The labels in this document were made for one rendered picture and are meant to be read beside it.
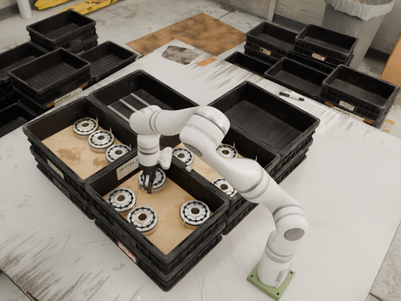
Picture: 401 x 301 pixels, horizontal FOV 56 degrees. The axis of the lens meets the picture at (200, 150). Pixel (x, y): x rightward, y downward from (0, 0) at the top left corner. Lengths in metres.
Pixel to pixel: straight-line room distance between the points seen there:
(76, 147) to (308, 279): 1.01
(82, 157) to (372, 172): 1.26
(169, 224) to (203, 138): 0.53
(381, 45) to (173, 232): 3.31
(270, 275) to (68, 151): 0.89
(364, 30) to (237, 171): 2.82
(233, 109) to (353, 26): 2.01
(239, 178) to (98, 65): 2.10
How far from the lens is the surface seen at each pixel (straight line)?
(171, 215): 1.33
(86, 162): 1.52
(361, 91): 2.75
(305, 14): 4.36
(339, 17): 3.57
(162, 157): 1.25
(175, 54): 2.36
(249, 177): 0.94
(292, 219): 1.10
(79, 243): 1.46
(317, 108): 2.10
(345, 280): 1.48
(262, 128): 1.69
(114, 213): 1.23
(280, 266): 1.25
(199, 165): 1.48
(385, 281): 2.42
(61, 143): 1.62
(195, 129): 0.84
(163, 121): 1.01
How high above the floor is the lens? 1.92
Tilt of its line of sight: 45 degrees down
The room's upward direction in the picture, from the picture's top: 5 degrees clockwise
